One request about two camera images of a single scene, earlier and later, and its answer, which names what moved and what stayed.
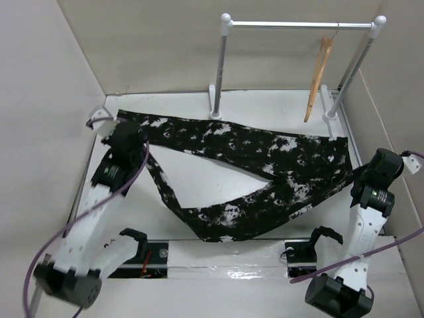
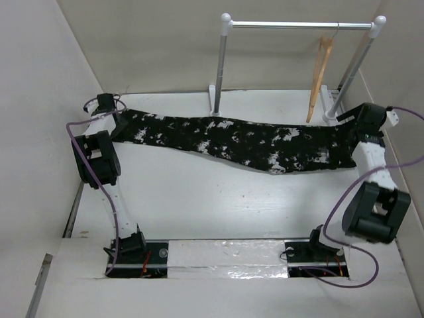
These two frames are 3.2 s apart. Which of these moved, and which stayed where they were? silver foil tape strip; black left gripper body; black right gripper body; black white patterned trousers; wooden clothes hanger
Moved: black right gripper body; black left gripper body; black white patterned trousers
Stayed: wooden clothes hanger; silver foil tape strip
